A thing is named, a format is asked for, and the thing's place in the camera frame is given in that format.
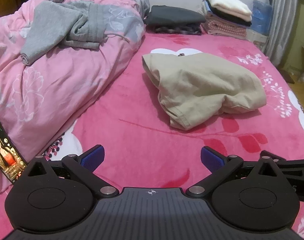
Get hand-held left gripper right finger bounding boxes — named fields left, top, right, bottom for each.
left=186, top=146, right=283, bottom=201

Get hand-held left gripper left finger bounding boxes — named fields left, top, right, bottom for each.
left=24, top=144, right=119, bottom=201

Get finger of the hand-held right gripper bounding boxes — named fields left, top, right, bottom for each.
left=260, top=150, right=304, bottom=180

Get beige pants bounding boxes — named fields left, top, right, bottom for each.
left=142, top=52, right=268, bottom=131

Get pink floral bed blanket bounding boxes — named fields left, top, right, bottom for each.
left=40, top=29, right=304, bottom=240

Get smartphone with lit screen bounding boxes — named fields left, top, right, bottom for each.
left=0, top=116, right=27, bottom=184

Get pink grey floral duvet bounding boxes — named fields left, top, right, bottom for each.
left=0, top=0, right=151, bottom=233

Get grey sweater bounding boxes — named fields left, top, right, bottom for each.
left=20, top=0, right=130, bottom=66

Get black folded garment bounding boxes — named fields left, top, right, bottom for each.
left=209, top=10, right=252, bottom=27

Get cream folded garment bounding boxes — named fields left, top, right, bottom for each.
left=213, top=6, right=252, bottom=22

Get dark grey folded garment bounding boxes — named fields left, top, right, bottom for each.
left=144, top=5, right=207, bottom=28

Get blue folded garment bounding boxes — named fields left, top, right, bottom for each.
left=201, top=0, right=214, bottom=15

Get grey curtain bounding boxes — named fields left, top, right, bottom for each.
left=265, top=0, right=301, bottom=67

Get white folded sweater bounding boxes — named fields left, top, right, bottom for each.
left=201, top=0, right=253, bottom=15

